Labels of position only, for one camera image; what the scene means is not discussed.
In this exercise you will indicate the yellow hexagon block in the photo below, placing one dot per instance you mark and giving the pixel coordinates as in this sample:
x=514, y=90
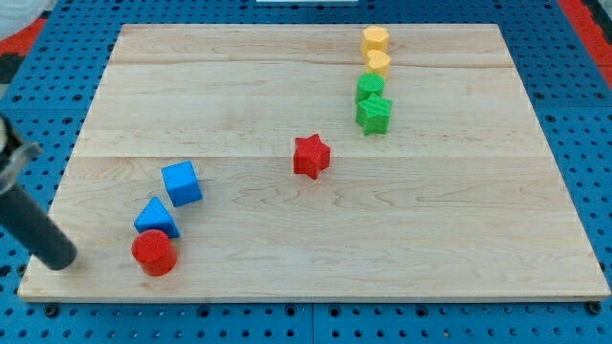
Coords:
x=374, y=38

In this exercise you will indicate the yellow heart block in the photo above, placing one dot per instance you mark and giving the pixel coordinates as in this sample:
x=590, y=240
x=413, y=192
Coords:
x=378, y=62

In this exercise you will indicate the green star block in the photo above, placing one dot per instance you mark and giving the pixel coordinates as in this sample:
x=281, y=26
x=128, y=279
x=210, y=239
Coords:
x=374, y=114

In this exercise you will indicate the red cylinder block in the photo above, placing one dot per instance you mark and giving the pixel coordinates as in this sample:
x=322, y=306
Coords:
x=154, y=252

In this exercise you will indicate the wooden board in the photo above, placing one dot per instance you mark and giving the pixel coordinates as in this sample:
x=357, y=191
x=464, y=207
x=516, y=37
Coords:
x=460, y=201

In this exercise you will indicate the green cylinder block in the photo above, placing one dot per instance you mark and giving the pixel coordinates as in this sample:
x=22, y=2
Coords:
x=368, y=84

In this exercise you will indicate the blue cube block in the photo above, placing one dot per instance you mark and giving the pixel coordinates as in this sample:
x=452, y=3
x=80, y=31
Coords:
x=181, y=183

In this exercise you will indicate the red star block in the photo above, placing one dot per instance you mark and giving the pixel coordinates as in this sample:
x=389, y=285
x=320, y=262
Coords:
x=311, y=156

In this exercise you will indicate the blue triangle block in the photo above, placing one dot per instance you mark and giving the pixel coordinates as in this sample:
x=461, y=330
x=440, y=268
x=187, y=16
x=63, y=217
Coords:
x=156, y=216

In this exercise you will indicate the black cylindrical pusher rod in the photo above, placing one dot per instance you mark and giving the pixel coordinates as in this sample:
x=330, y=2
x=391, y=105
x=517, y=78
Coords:
x=22, y=217

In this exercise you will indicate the silver rod mount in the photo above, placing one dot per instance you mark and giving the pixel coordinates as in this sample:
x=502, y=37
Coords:
x=16, y=154

